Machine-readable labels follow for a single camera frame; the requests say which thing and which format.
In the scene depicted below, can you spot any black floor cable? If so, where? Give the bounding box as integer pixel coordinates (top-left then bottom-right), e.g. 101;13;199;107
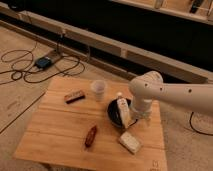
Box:
0;33;92;85

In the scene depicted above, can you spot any wooden table board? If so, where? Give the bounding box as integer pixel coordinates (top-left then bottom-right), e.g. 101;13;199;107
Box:
14;77;167;171

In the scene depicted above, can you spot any clear plastic cup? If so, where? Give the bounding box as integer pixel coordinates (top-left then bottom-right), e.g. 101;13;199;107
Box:
90;80;107;101

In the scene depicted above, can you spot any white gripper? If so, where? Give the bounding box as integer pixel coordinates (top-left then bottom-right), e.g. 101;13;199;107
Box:
117;92;131;129

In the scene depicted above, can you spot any red-brown sausage toy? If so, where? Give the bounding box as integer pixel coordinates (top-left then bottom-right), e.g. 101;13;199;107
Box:
85;126;97;148

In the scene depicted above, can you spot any white wooden shelf frame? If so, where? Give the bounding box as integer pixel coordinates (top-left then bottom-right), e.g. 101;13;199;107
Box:
0;0;213;83

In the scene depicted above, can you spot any black cable right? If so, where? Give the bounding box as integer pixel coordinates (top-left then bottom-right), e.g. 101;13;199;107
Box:
188;111;213;137

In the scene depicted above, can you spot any brown chocolate bar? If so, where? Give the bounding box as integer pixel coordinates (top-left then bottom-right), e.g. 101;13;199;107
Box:
64;90;85;104

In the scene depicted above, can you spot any white sponge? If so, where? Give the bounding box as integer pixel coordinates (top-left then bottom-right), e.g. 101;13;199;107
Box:
119;132;142;154

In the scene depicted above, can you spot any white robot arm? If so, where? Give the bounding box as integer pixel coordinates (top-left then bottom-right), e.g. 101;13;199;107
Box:
117;71;213;129

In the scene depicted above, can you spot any blue power box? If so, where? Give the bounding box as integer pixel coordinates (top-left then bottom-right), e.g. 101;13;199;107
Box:
35;56;52;69

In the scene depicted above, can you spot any black ceramic cup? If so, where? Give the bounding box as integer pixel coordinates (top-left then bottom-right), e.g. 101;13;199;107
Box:
107;99;125;129

